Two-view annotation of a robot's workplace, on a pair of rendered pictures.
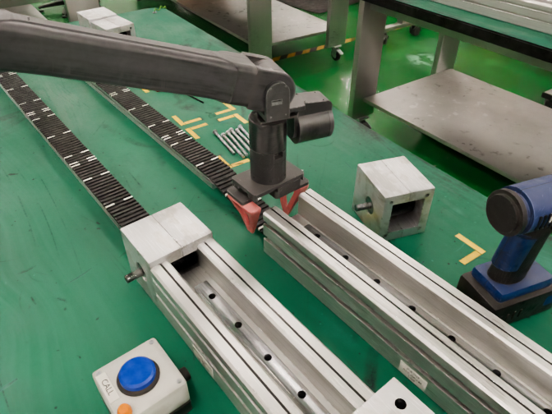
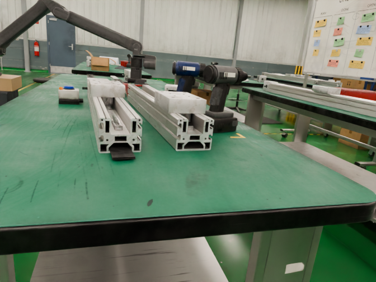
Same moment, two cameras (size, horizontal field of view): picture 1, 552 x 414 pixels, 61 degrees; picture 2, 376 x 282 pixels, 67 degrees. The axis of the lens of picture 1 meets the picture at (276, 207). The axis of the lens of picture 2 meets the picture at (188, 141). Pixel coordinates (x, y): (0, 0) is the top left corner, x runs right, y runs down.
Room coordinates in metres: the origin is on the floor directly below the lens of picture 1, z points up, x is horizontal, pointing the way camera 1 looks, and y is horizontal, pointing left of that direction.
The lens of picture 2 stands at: (-0.73, -0.72, 1.01)
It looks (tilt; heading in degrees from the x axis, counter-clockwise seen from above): 16 degrees down; 17
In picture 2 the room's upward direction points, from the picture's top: 5 degrees clockwise
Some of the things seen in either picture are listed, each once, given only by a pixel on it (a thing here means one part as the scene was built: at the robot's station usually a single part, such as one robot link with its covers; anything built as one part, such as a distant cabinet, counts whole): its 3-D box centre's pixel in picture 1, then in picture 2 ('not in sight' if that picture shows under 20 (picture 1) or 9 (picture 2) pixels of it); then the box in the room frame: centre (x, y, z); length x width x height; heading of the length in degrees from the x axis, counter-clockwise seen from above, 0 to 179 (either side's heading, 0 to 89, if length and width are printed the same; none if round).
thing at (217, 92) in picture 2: not in sight; (227, 98); (0.27, -0.54, 0.89); 0.20 x 0.08 x 0.22; 144
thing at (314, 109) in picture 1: (292, 105); (145, 56); (0.64, -0.02, 1.00); 0.12 x 0.09 x 0.12; 113
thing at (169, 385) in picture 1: (149, 386); (71, 95); (0.30, 0.15, 0.81); 0.10 x 0.08 x 0.06; 129
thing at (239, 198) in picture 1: (256, 206); (130, 88); (0.61, 0.03, 0.84); 0.07 x 0.07 x 0.09; 39
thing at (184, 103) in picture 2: not in sight; (178, 106); (0.09, -0.43, 0.87); 0.16 x 0.11 x 0.07; 39
